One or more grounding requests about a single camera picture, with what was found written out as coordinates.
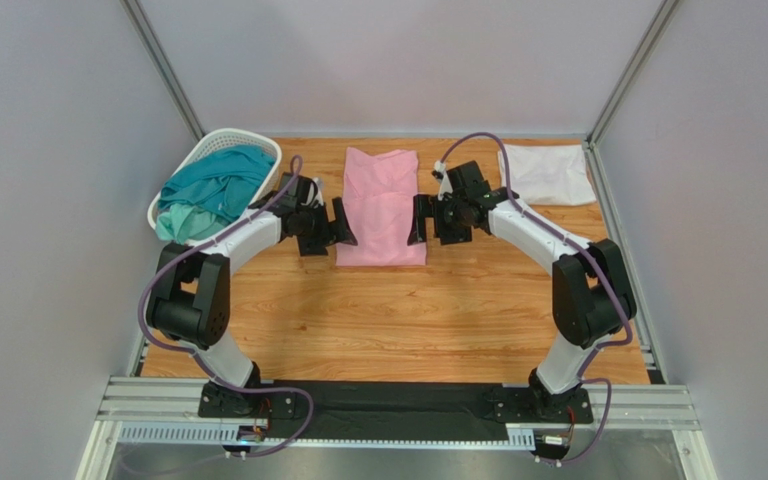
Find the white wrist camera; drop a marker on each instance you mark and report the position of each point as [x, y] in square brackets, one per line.
[439, 172]
[316, 197]

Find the right aluminium corner post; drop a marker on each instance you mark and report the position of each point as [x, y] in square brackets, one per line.
[656, 28]

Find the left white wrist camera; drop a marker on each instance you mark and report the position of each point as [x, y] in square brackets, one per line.
[316, 197]

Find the mint green t shirt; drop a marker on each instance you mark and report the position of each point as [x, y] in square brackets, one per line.
[182, 223]

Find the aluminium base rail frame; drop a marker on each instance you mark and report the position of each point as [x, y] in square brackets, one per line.
[165, 428]

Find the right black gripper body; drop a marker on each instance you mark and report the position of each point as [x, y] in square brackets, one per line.
[440, 221]

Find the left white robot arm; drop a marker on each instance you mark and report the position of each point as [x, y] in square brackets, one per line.
[186, 306]

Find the folded white t shirt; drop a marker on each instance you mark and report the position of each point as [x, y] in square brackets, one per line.
[547, 175]

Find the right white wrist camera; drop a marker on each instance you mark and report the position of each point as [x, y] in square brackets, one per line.
[439, 172]

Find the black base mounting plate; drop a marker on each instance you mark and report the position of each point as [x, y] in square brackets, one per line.
[413, 411]

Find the pink t shirt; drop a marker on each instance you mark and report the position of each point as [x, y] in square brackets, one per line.
[378, 194]

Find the aluminium corner post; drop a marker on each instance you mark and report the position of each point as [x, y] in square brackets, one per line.
[656, 28]
[152, 44]

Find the teal t shirt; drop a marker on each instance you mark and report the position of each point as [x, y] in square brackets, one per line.
[223, 182]

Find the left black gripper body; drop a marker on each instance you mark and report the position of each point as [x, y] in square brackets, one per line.
[315, 231]

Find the left aluminium corner post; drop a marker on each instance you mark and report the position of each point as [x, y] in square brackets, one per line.
[152, 44]

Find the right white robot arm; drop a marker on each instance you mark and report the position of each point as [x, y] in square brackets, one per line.
[591, 294]

